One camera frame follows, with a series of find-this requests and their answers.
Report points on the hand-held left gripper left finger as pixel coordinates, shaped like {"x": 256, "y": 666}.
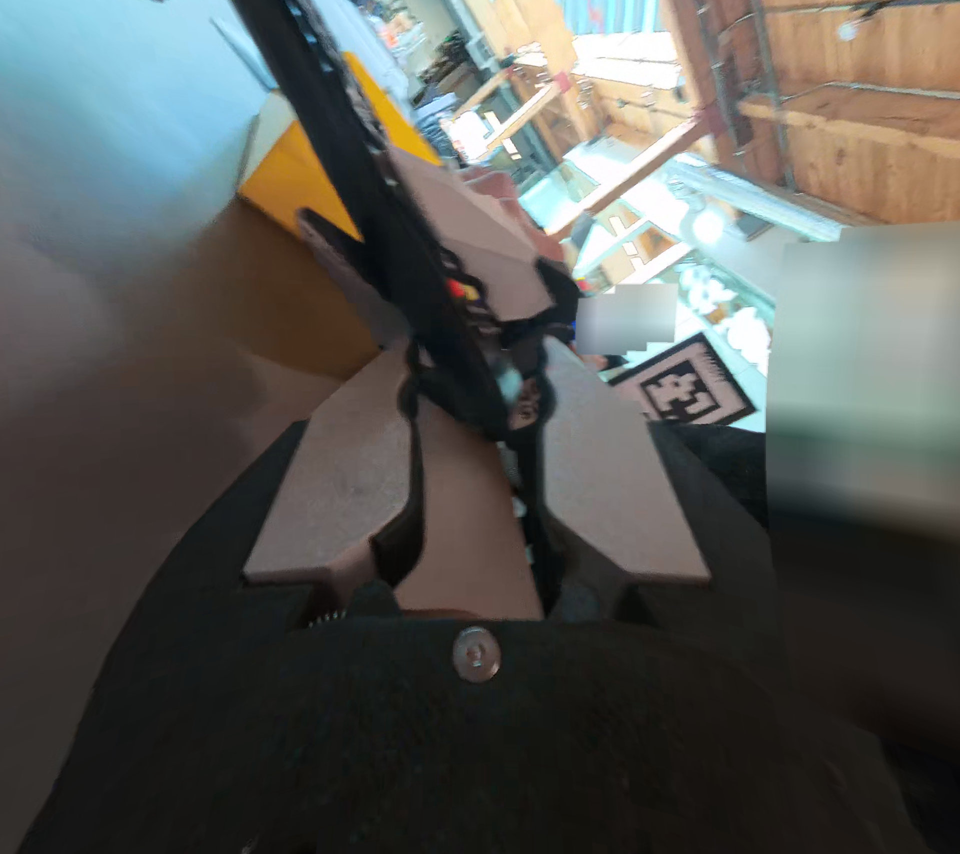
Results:
{"x": 338, "y": 494}

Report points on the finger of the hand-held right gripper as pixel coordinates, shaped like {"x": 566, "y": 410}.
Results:
{"x": 353, "y": 277}
{"x": 480, "y": 247}

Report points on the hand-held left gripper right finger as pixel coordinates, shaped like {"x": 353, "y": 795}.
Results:
{"x": 623, "y": 494}

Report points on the yellow plastic bin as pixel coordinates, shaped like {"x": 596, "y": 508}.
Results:
{"x": 293, "y": 179}

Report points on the black rectangular piece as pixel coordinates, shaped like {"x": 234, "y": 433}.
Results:
{"x": 345, "y": 149}

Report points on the black white marker board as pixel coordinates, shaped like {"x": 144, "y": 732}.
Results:
{"x": 690, "y": 386}

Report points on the person's black clothing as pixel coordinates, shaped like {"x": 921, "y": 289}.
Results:
{"x": 855, "y": 644}

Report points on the wooden post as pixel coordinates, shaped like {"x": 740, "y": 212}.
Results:
{"x": 638, "y": 172}

